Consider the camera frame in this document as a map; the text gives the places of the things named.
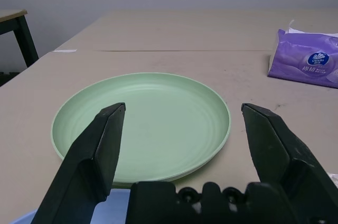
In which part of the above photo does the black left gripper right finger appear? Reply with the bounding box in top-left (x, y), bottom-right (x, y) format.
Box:
top-left (240, 102), bottom-right (338, 224)

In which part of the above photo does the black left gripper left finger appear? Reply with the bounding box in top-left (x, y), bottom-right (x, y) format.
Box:
top-left (31, 102), bottom-right (126, 224)

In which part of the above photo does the white tissue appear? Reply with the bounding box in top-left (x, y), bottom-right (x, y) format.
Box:
top-left (326, 172), bottom-right (338, 186)

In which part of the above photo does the blue plastic plate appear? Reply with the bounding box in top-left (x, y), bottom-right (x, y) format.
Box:
top-left (12, 187), bottom-right (133, 224)

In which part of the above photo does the green plastic plate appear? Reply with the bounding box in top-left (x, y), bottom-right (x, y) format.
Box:
top-left (51, 72), bottom-right (232, 184)

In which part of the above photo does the purple tissue pack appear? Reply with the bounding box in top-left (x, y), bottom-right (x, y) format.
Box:
top-left (267, 19), bottom-right (338, 89)

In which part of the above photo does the wooden side table black frame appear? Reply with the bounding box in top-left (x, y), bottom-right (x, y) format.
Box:
top-left (0, 9), bottom-right (40, 70)

